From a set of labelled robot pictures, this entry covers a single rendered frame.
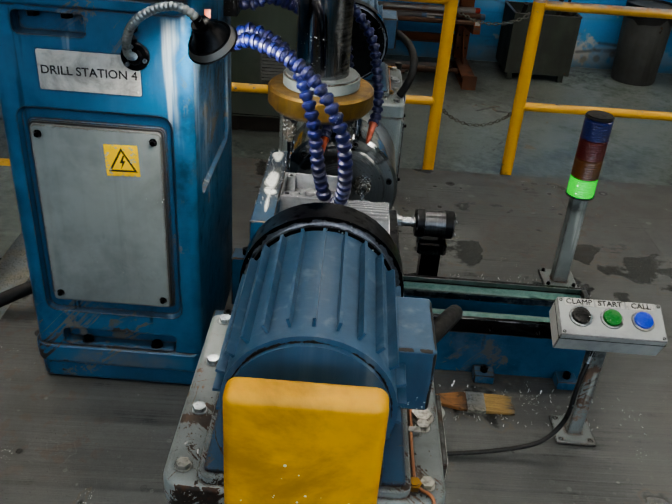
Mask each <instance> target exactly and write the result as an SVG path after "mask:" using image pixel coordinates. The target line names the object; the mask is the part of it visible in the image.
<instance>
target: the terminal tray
mask: <svg viewBox="0 0 672 504"><path fill-rule="evenodd" d="M326 176H327V179H328V180H327V182H328V184H329V188H328V189H329V190H330V191H331V193H332V195H331V198H332V197H334V195H335V194H334V195H333V192H334V193H335V192H336V189H337V184H338V180H337V178H338V176H328V175H326ZM313 179H314V178H313V176H312V174H302V173H289V172H286V173H285V177H284V181H283V185H282V189H281V193H280V209H279V212H281V211H283V210H285V209H288V208H290V207H293V206H297V205H300V204H306V203H314V202H322V201H320V200H319V199H318V198H317V196H316V189H315V185H316V184H315V183H314V181H313ZM303 188H304V189H305V190H304V189H303ZM314 190H315V191H314ZM296 191H297V192H300V191H301V192H300V194H299V193H297V192H296ZM332 191H333V192H332ZM331 198H330V199H331ZM330 199H329V200H330ZM329 200H328V201H327V203H329Z"/></svg>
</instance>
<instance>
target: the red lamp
mask: <svg viewBox="0 0 672 504"><path fill-rule="evenodd" d="M608 142H609V141H608ZM608 142H605V143H593V142H589V141H586V140H584V139H583V138H582V137H581V136H580V138H579V142H578V147H577V151H576V154H575V155H576V157H577V158H579V159H581V160H583V161H586V162H592V163H598V162H602V161H603V160H604V156H605V153H606V149H607V145H608Z"/></svg>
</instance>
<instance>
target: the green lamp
mask: <svg viewBox="0 0 672 504"><path fill-rule="evenodd" d="M597 182H598V180H596V181H592V182H587V181H581V180H578V179H576V178H574V177H573V176H572V175H571V174H570V178H569V182H568V186H567V193H568V194H569V195H571V196H573V197H576V198H579V199H590V198H592V197H593V196H594V193H595V189H596V186H597Z"/></svg>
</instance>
